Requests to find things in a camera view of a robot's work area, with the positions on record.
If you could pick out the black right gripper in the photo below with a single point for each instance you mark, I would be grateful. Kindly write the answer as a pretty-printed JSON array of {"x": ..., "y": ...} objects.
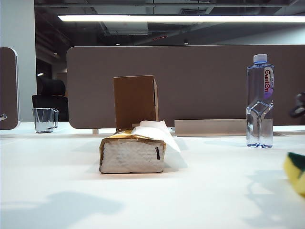
[{"x": 299, "y": 105}]

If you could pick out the yellow sponge with green pad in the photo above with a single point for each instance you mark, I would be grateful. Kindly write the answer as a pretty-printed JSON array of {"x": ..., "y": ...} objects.
[{"x": 296, "y": 171}]

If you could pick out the clear plastic water bottle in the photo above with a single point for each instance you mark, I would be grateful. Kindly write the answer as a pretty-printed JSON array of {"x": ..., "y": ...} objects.
[{"x": 259, "y": 95}]

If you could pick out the wide brown desk divider panel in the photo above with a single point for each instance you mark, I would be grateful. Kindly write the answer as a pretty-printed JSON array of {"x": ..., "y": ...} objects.
[{"x": 202, "y": 83}]

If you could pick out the white tissue sheet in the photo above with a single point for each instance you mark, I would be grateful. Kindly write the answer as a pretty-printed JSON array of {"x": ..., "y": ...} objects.
[{"x": 155, "y": 131}]

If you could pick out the long ceiling light strip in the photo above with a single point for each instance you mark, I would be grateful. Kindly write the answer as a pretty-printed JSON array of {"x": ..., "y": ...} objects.
[{"x": 166, "y": 18}]

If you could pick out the brown cardboard box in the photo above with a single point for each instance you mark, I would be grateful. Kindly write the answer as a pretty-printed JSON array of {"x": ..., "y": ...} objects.
[{"x": 134, "y": 100}]

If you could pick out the gold wrapped tissue pack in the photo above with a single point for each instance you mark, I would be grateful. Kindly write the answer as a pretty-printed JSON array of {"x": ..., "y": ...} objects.
[{"x": 131, "y": 157}]

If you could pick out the black office chair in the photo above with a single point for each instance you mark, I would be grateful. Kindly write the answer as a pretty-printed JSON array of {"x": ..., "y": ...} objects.
[{"x": 51, "y": 88}]

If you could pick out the clear glass mug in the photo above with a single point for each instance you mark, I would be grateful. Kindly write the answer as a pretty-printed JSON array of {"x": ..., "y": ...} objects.
[{"x": 44, "y": 120}]

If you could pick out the narrow brown desk divider panel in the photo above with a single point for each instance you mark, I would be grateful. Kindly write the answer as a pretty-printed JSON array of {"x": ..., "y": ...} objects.
[{"x": 8, "y": 88}]

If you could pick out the small silver metal object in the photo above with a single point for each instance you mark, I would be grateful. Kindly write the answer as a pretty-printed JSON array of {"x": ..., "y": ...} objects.
[{"x": 3, "y": 117}]

